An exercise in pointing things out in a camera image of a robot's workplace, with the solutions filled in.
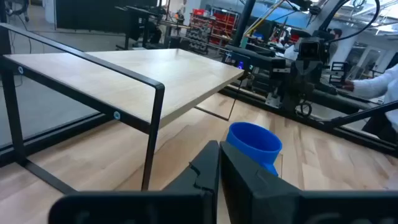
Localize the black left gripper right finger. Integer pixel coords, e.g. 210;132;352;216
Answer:
219;141;398;224

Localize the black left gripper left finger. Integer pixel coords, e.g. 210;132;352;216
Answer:
48;139;220;224

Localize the blue plastic mug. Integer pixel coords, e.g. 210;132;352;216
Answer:
226;121;283;177

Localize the person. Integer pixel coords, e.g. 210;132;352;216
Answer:
325;27;343;62
341;63;398;144

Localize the black metal pole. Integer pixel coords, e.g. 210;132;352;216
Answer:
231;0;256;47
329;100;398;129

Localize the red storage rack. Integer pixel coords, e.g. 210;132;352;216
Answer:
190;7;241;47

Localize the black background desk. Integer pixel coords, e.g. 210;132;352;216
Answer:
114;4;170;50

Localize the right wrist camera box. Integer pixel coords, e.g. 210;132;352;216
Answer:
298;37;323;62

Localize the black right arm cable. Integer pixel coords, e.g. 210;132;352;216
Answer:
325;0;382;44

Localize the wooden shelf with black frame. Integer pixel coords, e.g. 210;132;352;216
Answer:
0;23;246;195

